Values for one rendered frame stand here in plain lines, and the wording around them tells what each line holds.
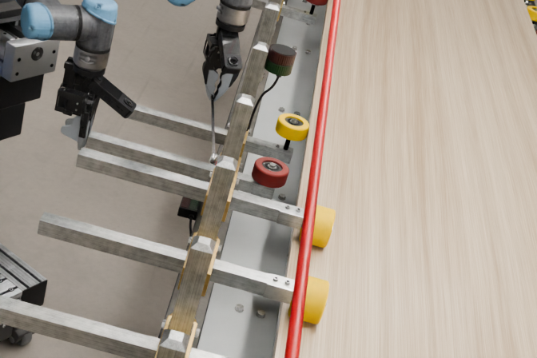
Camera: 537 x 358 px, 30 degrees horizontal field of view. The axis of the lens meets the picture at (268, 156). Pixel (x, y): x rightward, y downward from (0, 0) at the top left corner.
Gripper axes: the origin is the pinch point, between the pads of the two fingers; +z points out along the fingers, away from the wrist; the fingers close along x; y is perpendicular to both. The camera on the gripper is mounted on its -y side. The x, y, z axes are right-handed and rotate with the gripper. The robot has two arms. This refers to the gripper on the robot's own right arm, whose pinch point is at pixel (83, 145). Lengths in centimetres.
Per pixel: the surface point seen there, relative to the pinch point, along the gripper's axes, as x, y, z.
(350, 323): 48, -62, -7
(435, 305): 35, -79, -7
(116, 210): -102, 2, 83
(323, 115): 124, -40, -82
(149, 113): -23.5, -10.5, 0.1
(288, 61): -1, -39, -33
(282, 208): 26, -46, -13
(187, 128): -23.5, -20.3, 1.1
